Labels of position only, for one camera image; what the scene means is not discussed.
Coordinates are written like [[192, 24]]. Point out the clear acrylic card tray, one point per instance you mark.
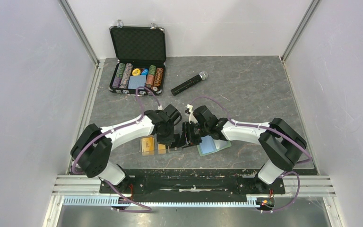
[[170, 150]]

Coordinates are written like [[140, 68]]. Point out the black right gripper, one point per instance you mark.
[[186, 134]]

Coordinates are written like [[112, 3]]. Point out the gold credit card stack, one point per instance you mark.
[[162, 149]]

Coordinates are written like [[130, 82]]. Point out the green card holder wallet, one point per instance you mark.
[[209, 146]]

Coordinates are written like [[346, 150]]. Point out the black poker chip case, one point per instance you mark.
[[140, 50]]

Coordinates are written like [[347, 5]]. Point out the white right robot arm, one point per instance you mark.
[[281, 143]]

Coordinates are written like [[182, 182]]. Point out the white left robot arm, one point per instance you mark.
[[93, 148]]

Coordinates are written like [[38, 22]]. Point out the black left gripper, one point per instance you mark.
[[168, 140]]

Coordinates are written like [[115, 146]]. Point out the blue playing card deck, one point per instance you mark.
[[137, 81]]

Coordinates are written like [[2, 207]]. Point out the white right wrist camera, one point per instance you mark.
[[189, 113]]

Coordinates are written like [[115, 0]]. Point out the orange credit card stack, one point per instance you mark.
[[147, 146]]

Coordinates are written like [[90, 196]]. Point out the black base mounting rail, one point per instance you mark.
[[196, 185]]

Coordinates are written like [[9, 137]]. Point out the black handheld microphone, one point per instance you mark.
[[189, 83]]

